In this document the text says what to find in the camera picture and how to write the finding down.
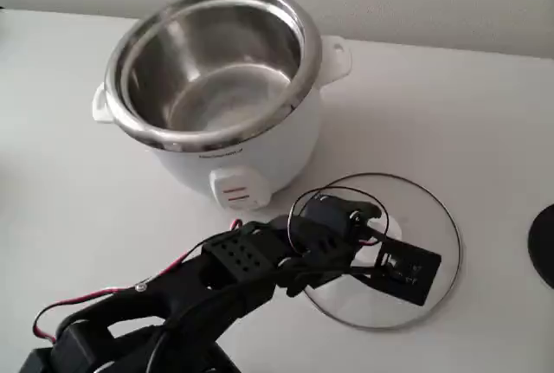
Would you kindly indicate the white electric rice cooker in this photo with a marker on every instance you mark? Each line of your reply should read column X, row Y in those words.
column 294, row 139

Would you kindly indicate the black square camera mount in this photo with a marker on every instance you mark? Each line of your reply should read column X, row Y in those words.
column 415, row 269

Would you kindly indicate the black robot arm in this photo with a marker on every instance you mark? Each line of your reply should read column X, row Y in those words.
column 233, row 256

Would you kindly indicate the stainless steel inner pot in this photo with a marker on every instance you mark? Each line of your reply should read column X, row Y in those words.
column 208, row 44

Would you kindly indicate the black round object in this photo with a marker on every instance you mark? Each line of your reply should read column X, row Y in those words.
column 543, row 247

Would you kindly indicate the glass lid with white knob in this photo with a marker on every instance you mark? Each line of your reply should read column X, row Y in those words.
column 415, row 208

